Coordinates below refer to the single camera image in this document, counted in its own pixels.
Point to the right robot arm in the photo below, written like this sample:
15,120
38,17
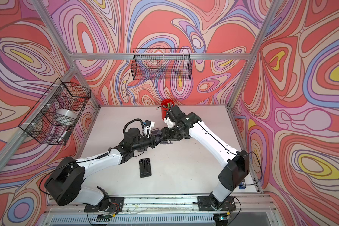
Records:
236,164

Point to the left wire basket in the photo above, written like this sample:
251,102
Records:
41,125

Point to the red pen cup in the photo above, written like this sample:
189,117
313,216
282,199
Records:
164,107

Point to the black marker in basket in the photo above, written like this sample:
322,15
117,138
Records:
62,137

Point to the back wire basket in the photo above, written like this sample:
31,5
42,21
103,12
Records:
162,64

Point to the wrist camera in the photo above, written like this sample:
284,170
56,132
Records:
148,126
173,115

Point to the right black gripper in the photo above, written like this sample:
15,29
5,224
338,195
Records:
166,136

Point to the black rectangular phone holder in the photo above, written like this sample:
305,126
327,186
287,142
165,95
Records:
145,168

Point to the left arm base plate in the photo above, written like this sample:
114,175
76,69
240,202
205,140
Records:
108,205

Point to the wire basket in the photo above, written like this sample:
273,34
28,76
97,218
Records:
41,125
162,64

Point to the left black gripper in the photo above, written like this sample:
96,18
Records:
152,141

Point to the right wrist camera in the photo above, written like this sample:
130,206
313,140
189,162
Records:
173,115

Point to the grey phone stand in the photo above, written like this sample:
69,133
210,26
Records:
161,137

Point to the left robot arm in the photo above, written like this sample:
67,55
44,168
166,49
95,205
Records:
65,182

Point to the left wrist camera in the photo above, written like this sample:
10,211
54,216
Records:
148,126

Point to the silver tape roll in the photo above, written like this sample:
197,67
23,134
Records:
65,117

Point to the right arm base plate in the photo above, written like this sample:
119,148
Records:
210,203

